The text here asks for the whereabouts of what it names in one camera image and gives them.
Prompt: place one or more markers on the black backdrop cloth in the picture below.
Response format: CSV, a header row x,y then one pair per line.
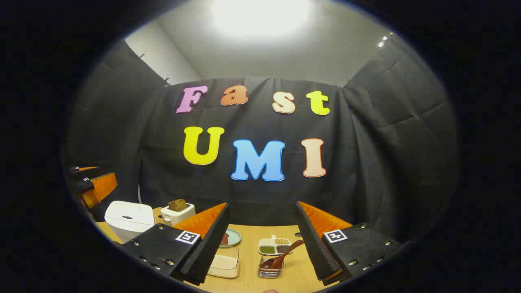
x,y
366,162

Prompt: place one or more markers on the white divided bean dish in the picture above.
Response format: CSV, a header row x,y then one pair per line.
x,y
268,248

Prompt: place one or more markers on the brown bread slice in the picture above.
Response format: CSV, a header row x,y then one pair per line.
x,y
178,204

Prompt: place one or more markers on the brown wooden spoon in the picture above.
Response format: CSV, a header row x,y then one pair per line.
x,y
272,262

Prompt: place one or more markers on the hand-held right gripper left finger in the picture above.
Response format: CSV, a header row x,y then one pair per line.
x,y
211,240

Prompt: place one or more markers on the white rice cooker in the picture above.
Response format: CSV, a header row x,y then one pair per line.
x,y
128,217

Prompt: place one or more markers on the brown meat piece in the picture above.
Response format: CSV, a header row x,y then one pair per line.
x,y
224,239

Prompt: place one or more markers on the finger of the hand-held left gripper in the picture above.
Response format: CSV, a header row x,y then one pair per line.
x,y
99,189
83,169

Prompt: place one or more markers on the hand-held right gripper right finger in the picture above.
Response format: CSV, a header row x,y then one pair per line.
x,y
315,244

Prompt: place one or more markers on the pale green plate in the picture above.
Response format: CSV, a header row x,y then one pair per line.
x,y
234,238

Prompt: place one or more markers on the white toaster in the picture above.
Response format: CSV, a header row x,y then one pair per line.
x,y
179,215

